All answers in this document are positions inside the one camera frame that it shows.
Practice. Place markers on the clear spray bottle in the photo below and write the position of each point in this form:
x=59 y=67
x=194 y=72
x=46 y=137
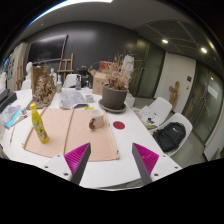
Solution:
x=78 y=83

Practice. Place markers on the beige cardboard mat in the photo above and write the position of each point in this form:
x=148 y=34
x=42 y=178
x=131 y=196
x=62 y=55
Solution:
x=68 y=130

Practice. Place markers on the small white tape roll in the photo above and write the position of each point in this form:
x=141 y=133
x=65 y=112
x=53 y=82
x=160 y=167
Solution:
x=89 y=98

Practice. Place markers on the colourful book stack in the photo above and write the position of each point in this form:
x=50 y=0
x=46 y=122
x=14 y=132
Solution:
x=9 y=115

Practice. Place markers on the white chair with papers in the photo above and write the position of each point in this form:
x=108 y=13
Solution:
x=161 y=107

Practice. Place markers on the yellow sticky note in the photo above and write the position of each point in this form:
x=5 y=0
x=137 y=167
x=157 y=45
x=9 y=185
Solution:
x=88 y=108

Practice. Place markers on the black wall board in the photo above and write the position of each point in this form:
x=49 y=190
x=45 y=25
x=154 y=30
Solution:
x=47 y=49

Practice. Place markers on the brown cardboard box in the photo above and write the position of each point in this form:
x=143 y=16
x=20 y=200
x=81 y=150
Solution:
x=98 y=82

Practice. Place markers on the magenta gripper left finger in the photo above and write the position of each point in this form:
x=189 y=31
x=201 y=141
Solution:
x=77 y=160

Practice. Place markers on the wooden figure sculpture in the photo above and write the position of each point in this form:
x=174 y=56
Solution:
x=174 y=94

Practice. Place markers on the yellow drink bottle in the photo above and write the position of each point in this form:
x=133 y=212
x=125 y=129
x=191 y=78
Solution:
x=38 y=124

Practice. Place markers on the papers on chair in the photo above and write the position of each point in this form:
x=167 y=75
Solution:
x=148 y=117

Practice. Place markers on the wooden easel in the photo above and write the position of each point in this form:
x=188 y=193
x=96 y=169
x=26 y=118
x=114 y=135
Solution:
x=66 y=66

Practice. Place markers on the open magazine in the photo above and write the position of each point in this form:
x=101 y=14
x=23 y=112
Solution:
x=70 y=98

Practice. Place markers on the grey pot with dried plant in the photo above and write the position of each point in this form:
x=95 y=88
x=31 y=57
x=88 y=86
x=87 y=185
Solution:
x=115 y=89

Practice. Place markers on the red round coaster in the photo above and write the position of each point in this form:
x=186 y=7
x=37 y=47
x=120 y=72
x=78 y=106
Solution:
x=119 y=125

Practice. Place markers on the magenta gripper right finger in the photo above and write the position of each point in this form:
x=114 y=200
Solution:
x=145 y=160

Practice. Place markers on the grey plant saucer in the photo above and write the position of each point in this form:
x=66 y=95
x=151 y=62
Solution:
x=122 y=109

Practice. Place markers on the golden ornate sculpture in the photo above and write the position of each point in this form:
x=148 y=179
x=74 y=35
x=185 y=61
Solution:
x=45 y=90

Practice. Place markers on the black backpack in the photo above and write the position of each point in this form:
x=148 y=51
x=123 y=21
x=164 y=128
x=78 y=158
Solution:
x=170 y=137

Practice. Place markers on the white mug red interior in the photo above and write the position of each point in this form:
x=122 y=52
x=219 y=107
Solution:
x=96 y=120

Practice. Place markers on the white chair with backpack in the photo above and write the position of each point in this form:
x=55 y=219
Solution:
x=177 y=117

